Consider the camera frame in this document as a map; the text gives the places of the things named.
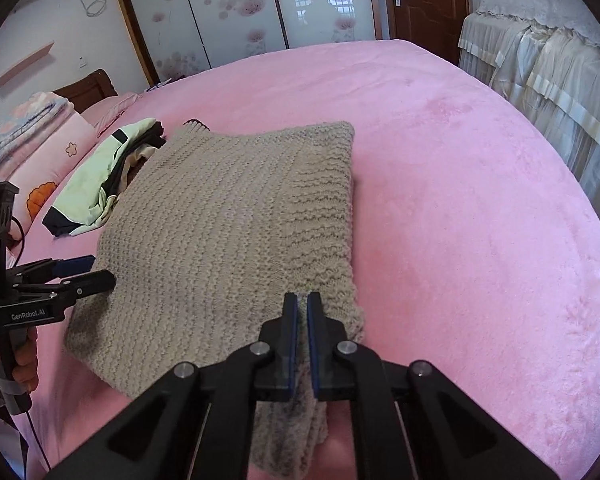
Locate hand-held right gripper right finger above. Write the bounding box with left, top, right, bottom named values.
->
left=306, top=291, right=561, bottom=480

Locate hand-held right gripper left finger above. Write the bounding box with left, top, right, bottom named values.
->
left=45, top=291, right=301, bottom=480

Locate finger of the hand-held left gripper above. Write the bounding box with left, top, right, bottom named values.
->
left=17, top=269, right=117, bottom=307
left=9, top=254, right=97, bottom=285

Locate beige knit sweater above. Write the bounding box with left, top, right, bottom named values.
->
left=64, top=121, right=366, bottom=478

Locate person's left hand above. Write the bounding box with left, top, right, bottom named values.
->
left=0, top=332, right=40, bottom=396

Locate light green garment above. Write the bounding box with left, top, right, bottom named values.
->
left=42, top=117, right=167, bottom=238

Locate pink pillow with orange flower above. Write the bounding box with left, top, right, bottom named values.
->
left=10, top=110, right=98, bottom=233

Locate folded floral blanket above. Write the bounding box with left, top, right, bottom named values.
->
left=0, top=91, right=76, bottom=183

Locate black folded garment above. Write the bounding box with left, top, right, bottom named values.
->
left=107, top=127, right=167, bottom=196

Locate dark wooden headboard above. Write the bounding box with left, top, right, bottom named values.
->
left=52, top=69, right=118, bottom=113

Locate pink bed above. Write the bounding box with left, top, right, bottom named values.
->
left=0, top=39, right=600, bottom=480

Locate floral sliding door wardrobe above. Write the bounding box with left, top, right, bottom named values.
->
left=107, top=0, right=383, bottom=88

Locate brown wooden door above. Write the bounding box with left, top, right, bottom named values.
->
left=380, top=0, right=473, bottom=66

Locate white lace covered furniture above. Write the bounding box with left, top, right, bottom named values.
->
left=457, top=0, right=600, bottom=251

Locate pink wall shelf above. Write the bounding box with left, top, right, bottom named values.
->
left=0, top=40, right=56, bottom=91

